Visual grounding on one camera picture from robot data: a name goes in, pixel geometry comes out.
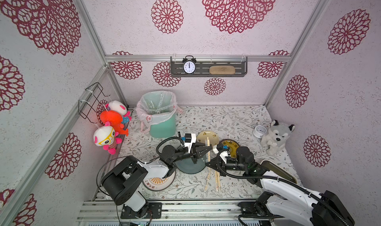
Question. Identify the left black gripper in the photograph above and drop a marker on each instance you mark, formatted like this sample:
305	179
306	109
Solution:
194	151

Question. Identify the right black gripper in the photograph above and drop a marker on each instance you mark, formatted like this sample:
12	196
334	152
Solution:
223	161

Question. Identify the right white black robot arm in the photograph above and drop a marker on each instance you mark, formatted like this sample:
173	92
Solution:
281	198

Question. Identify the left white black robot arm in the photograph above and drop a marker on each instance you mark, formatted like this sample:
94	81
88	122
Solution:
123	181

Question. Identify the floral table mat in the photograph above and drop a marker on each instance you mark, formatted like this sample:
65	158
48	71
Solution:
228	122

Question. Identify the dark green glass plate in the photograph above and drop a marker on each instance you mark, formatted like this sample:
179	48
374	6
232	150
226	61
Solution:
187	166

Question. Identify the cream small plate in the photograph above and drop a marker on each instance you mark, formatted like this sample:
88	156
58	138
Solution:
213	137

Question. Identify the yellow patterned plate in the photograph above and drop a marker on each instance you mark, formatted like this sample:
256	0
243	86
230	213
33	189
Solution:
232	146

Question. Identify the green trash bin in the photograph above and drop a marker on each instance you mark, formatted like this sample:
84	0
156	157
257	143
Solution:
162	122

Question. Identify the small white alarm clock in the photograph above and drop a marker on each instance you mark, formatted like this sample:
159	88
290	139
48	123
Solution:
259	131

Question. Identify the white orange sunburst plate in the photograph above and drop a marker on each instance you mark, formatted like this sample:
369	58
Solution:
159	184

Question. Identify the white digital scale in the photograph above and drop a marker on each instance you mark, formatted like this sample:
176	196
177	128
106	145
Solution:
279	171

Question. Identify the grey husky plush toy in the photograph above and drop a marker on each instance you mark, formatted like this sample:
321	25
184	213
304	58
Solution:
277	135

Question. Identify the wooden brush on shelf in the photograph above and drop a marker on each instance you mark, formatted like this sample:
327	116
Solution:
222	70

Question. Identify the black alarm clock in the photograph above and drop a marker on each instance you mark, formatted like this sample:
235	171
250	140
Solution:
189	64

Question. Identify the red plush toy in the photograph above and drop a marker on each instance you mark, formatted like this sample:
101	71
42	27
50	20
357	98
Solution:
114	119

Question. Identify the white plush with yellow glasses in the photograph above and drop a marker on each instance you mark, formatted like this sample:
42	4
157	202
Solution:
107	138

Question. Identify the pink white plush toy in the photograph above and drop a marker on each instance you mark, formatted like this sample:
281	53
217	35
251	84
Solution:
120	109

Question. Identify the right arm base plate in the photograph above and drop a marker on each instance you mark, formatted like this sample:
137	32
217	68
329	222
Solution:
256	209

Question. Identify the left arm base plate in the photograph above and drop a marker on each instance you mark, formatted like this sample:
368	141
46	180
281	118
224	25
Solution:
151	210

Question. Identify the grey wall shelf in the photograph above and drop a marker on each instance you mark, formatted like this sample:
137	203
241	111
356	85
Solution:
202	67

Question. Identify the black wire wall rack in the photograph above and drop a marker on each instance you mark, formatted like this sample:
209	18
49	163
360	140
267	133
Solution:
86	106

